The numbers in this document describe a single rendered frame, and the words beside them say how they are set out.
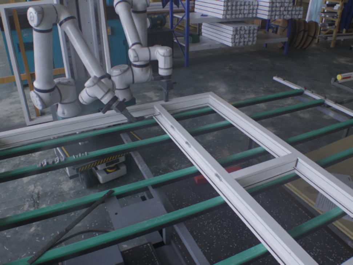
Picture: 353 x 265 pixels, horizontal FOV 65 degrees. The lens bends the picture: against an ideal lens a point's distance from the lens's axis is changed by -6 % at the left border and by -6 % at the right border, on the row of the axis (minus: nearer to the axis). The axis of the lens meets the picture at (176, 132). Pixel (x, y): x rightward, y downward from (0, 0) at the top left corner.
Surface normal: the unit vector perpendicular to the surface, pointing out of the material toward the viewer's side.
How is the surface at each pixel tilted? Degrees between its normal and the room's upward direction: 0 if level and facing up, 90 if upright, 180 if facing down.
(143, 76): 96
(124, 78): 89
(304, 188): 0
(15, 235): 0
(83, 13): 90
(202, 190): 0
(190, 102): 90
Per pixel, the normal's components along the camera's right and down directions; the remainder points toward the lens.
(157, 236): 0.00, -0.87
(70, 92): 0.81, 0.29
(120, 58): 0.42, 0.45
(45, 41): 0.57, 0.62
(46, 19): 0.77, 0.54
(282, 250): -0.91, 0.21
